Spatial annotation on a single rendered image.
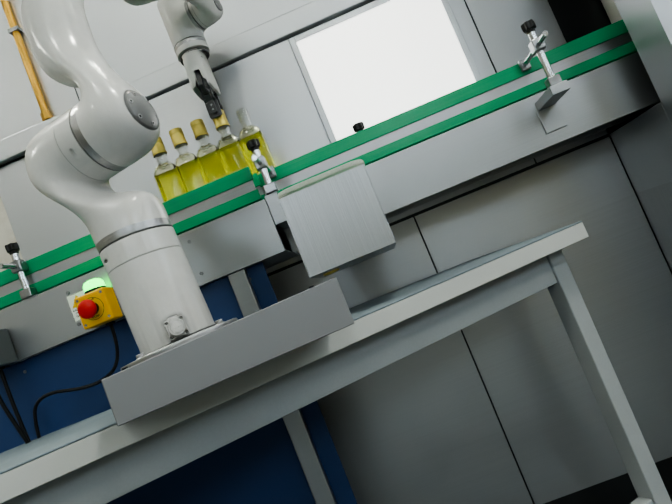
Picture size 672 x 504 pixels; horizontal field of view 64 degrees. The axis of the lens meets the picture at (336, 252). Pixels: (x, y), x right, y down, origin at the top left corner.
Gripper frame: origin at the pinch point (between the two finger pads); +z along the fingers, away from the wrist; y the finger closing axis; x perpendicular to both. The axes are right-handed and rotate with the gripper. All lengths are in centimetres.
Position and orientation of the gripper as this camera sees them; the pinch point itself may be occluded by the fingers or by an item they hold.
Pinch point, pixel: (216, 112)
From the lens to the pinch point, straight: 143.5
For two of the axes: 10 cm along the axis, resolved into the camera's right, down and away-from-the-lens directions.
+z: 3.7, 9.2, -0.7
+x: 9.2, -3.8, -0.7
